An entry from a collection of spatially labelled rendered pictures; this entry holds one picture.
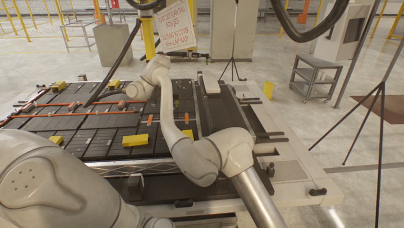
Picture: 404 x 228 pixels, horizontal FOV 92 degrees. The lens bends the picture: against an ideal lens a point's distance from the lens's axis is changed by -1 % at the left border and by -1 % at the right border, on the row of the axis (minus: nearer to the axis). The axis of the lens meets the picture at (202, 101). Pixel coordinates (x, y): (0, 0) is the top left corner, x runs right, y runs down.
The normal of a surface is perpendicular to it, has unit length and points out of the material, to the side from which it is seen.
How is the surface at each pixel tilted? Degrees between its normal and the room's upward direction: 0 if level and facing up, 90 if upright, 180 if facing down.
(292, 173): 0
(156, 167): 90
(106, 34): 90
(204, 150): 17
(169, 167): 90
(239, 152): 41
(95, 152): 0
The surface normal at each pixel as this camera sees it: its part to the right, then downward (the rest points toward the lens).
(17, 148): 0.20, -0.87
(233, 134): 0.20, -0.73
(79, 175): 0.86, -0.51
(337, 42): -0.86, 0.25
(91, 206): 0.94, 0.04
